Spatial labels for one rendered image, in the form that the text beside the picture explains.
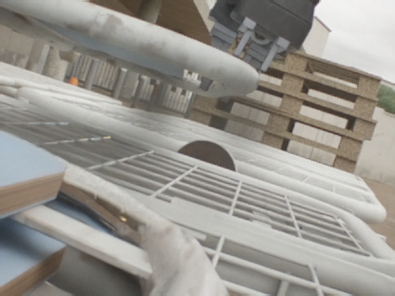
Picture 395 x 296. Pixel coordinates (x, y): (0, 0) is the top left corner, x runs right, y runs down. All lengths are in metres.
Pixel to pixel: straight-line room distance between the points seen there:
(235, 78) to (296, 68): 4.37
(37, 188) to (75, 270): 0.05
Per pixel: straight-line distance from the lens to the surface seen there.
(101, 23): 0.49
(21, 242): 0.22
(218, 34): 1.07
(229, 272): 0.59
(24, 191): 0.19
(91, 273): 0.25
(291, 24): 0.68
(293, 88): 4.88
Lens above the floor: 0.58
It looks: 3 degrees down
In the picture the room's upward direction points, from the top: 18 degrees clockwise
